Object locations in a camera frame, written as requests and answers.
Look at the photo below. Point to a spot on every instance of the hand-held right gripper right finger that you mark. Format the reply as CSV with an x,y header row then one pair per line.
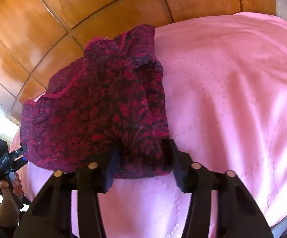
x,y
179,168

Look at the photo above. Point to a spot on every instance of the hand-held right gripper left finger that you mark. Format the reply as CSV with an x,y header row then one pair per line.
x,y
111,171

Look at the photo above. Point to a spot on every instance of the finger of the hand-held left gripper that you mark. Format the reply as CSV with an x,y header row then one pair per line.
x,y
18,151
20,164

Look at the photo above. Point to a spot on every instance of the red black patterned sweater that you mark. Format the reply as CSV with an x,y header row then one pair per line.
x,y
96,119

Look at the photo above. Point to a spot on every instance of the person's left forearm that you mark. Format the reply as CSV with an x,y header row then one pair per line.
x,y
7,212

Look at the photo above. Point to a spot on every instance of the person's left hand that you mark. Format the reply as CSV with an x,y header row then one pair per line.
x,y
6,187

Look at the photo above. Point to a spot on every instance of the pink bedspread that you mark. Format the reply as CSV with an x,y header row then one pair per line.
x,y
232,104

